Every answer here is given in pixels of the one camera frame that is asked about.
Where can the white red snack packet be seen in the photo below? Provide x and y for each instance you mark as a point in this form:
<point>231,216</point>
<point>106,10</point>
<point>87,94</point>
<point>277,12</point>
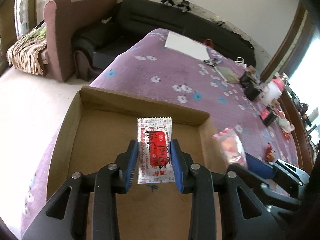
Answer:
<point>154,161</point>

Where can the black marker pen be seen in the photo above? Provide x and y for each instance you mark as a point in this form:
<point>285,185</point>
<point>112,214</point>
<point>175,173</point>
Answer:
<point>213,62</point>

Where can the pink snack packet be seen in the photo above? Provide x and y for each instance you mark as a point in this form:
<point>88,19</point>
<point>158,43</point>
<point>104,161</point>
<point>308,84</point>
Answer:
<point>231,148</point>

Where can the purple floral tablecloth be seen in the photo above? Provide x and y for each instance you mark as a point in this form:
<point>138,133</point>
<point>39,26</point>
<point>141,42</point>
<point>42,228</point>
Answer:
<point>149,70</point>

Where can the brown cardboard tray box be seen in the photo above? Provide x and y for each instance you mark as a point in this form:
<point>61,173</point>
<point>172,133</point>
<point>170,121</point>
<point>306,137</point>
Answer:
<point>100,124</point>

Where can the olive notebook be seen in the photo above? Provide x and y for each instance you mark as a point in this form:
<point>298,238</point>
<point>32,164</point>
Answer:
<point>227,74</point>

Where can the black container with pink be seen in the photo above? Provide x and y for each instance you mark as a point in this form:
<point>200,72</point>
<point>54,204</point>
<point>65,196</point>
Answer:
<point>268,116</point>

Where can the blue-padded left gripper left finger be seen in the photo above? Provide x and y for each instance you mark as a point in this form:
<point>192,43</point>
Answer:
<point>64,216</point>

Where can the black sofa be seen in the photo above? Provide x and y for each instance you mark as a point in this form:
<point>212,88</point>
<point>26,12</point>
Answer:
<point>98,44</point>

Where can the dark red snack bag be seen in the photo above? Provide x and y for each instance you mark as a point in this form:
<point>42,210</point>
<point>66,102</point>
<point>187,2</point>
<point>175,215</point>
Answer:
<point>269,154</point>

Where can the pink water bottle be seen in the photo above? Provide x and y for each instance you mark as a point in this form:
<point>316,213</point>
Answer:
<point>279,82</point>

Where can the black cup holder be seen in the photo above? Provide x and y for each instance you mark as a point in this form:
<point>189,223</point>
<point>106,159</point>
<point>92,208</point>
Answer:
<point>250,85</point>

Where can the white paper sheet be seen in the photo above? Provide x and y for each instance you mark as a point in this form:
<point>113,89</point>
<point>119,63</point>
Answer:
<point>186,46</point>

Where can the white crumpled cloth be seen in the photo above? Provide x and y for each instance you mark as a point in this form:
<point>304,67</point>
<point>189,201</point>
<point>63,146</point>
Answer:
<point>285,125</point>

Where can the patterned brown blanket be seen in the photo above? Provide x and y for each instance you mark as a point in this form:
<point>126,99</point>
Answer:
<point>24,53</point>

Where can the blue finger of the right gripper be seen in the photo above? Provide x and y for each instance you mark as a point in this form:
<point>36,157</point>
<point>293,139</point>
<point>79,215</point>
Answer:
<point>258,167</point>

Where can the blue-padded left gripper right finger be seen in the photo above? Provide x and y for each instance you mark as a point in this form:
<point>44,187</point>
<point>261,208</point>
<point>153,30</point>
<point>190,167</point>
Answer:
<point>193,178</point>

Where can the maroon armchair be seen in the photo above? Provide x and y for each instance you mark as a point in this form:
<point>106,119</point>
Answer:
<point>63,18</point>

